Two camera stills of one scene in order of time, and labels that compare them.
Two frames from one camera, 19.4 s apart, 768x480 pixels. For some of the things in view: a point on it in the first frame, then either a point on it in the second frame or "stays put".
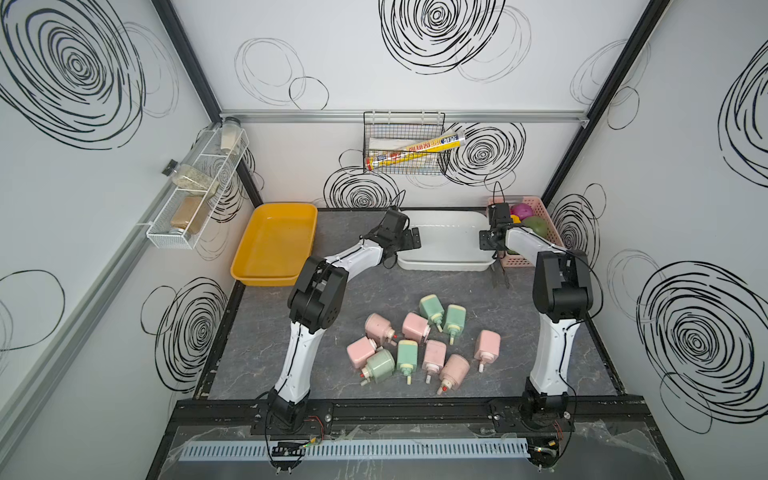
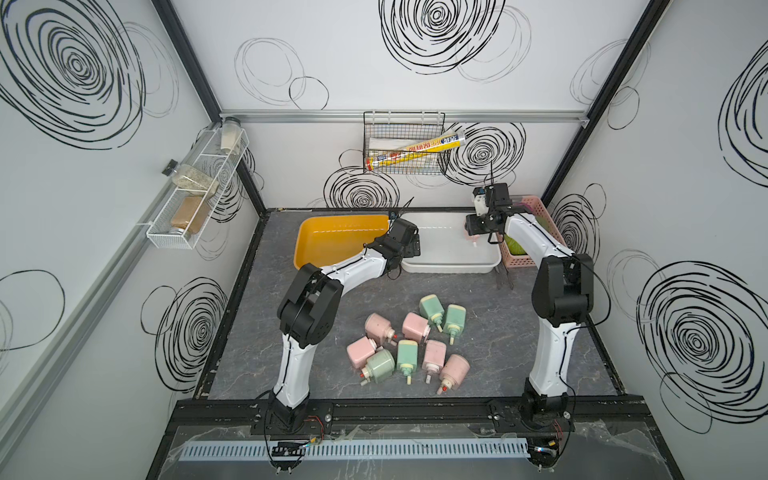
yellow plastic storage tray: [279, 237] → [323, 240]
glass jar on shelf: [231, 135] stays put
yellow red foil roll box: [416, 150] stays put
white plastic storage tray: [449, 241] stays put
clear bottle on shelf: [189, 179] stays put
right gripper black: [482, 240] → [472, 226]
